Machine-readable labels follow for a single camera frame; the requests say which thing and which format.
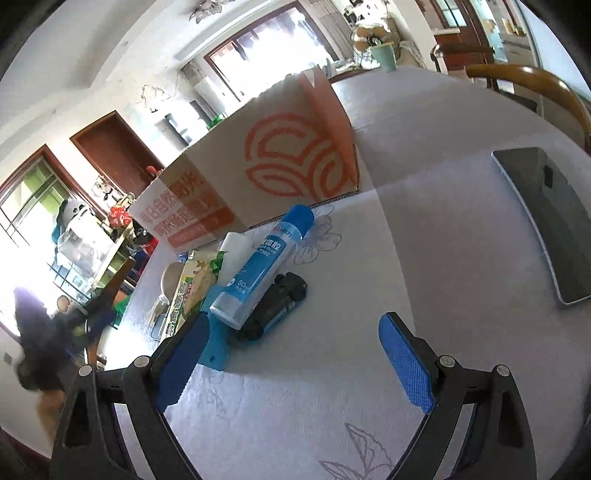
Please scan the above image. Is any dark cloth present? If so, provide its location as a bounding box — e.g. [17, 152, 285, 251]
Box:
[13, 286, 93, 393]

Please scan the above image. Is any grey flat remote control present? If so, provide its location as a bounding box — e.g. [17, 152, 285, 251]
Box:
[491, 147, 591, 305]

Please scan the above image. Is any blue plastic case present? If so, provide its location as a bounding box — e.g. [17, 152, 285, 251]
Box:
[198, 284, 236, 371]

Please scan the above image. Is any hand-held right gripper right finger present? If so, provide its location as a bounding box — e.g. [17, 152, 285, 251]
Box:
[379, 312, 539, 480]

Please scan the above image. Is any beige egg-shaped object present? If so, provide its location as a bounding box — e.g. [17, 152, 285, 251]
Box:
[159, 262, 185, 303]

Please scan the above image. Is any wooden chair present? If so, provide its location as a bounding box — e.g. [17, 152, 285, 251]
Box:
[85, 256, 137, 365]
[466, 65, 591, 153]
[430, 44, 495, 75]

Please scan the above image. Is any clear plastic packet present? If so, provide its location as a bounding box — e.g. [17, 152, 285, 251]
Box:
[148, 295, 169, 340]

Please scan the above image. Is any black toy car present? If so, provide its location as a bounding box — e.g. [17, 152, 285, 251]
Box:
[238, 272, 308, 343]

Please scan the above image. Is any brown wooden door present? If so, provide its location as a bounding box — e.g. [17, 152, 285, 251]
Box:
[70, 111, 166, 197]

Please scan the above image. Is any beige table fan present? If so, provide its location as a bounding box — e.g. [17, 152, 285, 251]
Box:
[351, 25, 387, 61]

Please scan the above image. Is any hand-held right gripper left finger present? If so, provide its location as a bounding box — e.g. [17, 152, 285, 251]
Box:
[50, 311, 211, 480]

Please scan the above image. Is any printed cardboard box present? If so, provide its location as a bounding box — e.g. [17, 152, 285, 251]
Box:
[127, 65, 362, 252]

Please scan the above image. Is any white plastic bottle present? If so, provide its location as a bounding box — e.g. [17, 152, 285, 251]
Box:
[217, 232, 259, 287]

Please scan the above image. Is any brown glass-paned door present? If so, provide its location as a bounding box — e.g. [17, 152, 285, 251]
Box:
[416, 0, 497, 51]

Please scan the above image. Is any brown framed window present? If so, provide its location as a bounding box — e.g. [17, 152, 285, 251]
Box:
[203, 0, 342, 102]

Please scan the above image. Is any blue glue bottle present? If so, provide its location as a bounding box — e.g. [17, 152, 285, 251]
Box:
[210, 204, 315, 330]

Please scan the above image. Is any green snack packet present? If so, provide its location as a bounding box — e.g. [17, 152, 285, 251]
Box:
[164, 249, 230, 340]

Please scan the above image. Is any teal vase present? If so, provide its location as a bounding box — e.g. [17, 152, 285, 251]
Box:
[370, 41, 400, 73]

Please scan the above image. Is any grey cloth-covered desktop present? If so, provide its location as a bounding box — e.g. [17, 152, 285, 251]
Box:
[99, 65, 591, 480]

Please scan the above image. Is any black television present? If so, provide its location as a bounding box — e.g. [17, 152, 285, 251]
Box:
[165, 99, 213, 148]

